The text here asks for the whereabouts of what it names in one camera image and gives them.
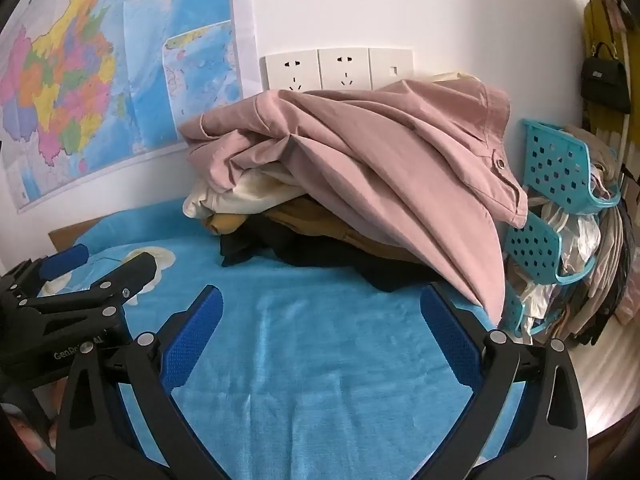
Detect white crumpled cloth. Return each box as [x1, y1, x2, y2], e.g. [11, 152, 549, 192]
[542, 204, 601, 277]

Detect teal plastic basket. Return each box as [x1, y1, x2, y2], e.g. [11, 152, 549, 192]
[504, 212, 598, 285]
[502, 287, 551, 343]
[520, 119, 622, 215]

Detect black garment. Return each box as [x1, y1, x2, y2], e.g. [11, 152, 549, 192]
[220, 220, 451, 293]

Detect brown cardboard sheet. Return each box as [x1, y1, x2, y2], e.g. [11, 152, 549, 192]
[48, 217, 108, 253]

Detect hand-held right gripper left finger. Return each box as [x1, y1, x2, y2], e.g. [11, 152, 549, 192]
[54, 285, 225, 480]

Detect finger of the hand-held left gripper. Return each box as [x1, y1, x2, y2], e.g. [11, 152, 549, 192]
[0, 244, 90, 307]
[26, 252, 160, 337]

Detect colourful wall map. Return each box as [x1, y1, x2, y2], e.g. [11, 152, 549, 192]
[0, 0, 258, 213]

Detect mustard brown garment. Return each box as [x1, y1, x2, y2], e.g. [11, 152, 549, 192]
[202, 197, 421, 263]

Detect white wall switch plate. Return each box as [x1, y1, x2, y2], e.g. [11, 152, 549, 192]
[369, 47, 415, 90]

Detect black handbag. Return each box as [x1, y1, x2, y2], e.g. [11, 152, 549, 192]
[580, 42, 632, 114]

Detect blue flower print blanket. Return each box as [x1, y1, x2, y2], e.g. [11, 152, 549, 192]
[47, 197, 551, 480]

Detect cream garment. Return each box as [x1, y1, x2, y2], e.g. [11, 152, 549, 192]
[182, 167, 301, 222]

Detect pink pants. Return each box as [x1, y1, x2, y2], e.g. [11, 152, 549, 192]
[179, 77, 529, 325]

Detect white wall socket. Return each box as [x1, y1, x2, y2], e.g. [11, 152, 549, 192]
[318, 48, 372, 90]
[265, 51, 321, 93]

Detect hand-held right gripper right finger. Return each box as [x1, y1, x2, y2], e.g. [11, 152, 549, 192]
[420, 282, 589, 480]

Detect yellow hanging cloth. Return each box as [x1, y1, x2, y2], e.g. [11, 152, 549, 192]
[582, 0, 632, 133]

